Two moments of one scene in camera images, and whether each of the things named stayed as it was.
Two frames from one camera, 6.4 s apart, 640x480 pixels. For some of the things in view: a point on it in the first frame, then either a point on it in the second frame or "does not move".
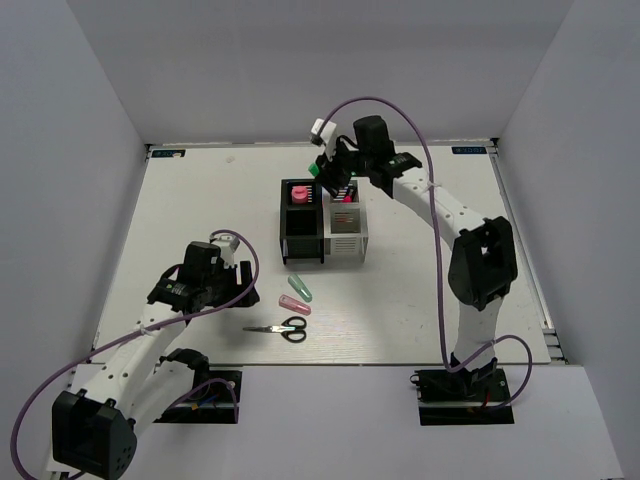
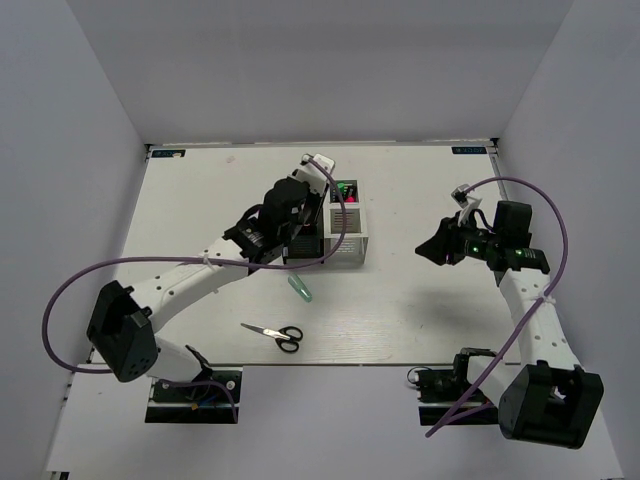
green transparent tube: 300,288 does not move
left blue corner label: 168,153 does not move
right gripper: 328,170 -> 445,241
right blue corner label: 469,150 does not move
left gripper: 236,288 -> 317,202
